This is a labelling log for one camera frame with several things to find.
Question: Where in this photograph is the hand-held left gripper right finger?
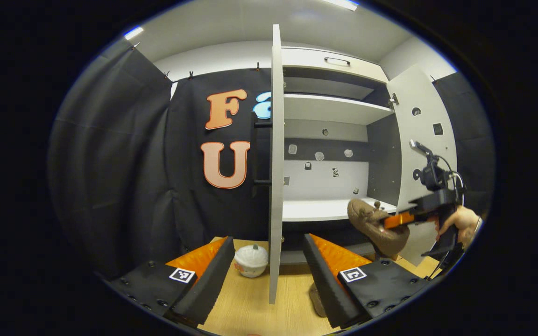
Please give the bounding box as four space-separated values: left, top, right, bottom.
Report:
303 233 431 329

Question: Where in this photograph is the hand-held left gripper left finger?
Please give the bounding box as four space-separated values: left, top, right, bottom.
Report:
110 236 236 327

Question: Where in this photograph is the brown shoe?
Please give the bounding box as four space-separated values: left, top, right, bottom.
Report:
309 282 328 318
347 198 411 257

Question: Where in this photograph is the white shoe cabinet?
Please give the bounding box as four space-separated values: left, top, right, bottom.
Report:
281 47 403 264

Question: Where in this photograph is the black backdrop cloth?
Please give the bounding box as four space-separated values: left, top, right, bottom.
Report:
47 44 274 280
430 72 496 220

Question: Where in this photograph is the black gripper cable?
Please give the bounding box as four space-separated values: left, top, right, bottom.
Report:
430 154 466 280

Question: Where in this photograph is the white drawer with handle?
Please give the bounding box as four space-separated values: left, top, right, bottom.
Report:
282 48 389 84

